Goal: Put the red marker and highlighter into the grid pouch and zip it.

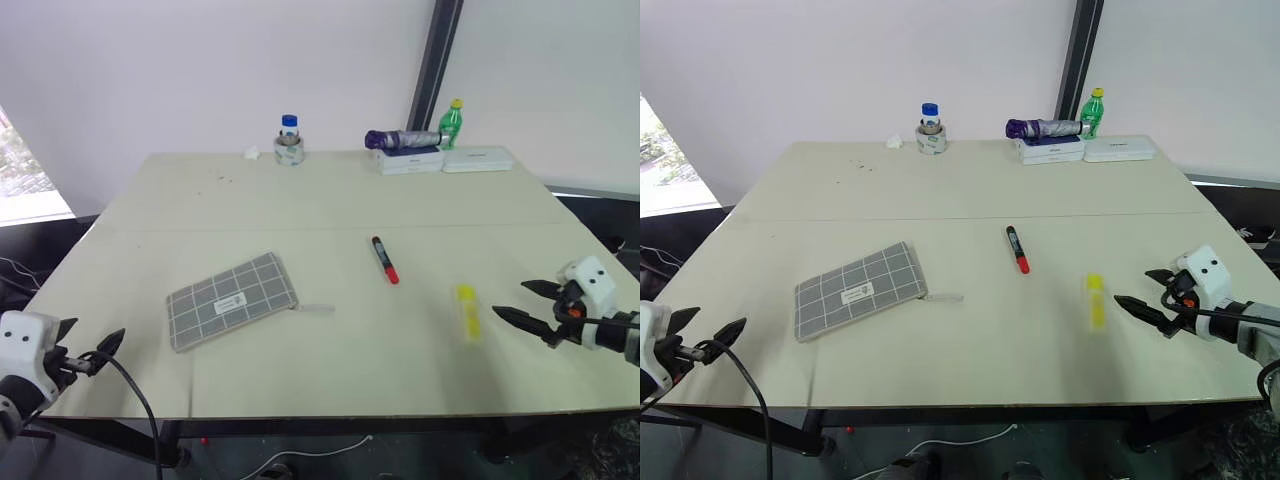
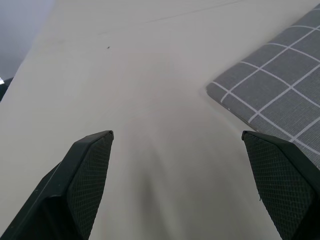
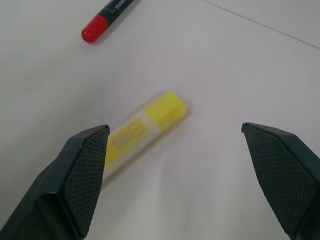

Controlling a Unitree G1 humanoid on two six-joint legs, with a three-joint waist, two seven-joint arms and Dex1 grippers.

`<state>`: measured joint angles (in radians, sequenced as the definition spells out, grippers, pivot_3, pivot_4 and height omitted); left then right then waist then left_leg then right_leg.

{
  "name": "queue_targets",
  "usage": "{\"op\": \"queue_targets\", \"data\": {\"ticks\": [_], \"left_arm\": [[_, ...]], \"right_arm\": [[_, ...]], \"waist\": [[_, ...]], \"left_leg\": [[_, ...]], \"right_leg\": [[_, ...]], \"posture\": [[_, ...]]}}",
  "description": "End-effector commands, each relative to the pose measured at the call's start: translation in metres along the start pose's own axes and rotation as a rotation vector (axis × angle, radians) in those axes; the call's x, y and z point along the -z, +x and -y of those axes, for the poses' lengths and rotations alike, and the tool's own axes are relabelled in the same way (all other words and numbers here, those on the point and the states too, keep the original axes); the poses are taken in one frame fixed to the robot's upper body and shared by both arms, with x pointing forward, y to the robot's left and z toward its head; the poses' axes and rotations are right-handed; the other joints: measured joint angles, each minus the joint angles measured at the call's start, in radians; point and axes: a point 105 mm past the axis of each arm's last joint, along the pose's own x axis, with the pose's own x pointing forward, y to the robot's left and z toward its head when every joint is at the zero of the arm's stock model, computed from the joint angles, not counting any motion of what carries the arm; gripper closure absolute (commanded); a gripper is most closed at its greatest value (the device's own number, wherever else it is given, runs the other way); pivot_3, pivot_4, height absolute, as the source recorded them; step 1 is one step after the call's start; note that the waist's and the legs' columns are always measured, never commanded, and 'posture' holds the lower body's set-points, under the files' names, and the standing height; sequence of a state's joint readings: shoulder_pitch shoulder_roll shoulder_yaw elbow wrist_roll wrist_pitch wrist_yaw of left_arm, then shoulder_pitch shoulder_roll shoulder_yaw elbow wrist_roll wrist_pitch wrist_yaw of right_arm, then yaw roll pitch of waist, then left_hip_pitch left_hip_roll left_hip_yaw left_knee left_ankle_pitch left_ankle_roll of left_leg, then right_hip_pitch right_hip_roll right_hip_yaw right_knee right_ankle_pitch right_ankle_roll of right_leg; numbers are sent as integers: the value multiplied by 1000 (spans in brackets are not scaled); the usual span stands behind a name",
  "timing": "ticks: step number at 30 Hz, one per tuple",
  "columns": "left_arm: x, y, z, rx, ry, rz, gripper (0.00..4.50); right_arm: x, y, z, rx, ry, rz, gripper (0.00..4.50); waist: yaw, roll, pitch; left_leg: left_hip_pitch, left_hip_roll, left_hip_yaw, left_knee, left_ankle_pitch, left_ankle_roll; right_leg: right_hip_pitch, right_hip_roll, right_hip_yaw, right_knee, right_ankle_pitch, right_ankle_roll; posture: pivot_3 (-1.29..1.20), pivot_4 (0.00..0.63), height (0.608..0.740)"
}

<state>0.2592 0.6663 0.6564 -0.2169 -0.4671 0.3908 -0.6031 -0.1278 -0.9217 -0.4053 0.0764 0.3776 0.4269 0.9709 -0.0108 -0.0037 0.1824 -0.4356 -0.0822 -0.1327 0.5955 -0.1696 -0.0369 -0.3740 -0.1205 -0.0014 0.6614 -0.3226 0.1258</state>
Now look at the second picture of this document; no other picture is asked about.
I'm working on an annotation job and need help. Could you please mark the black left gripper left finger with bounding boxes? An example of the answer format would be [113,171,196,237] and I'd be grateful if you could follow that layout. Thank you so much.
[0,130,115,240]

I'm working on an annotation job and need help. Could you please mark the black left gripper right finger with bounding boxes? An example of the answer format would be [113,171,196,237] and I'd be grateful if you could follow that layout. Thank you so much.
[241,130,320,240]

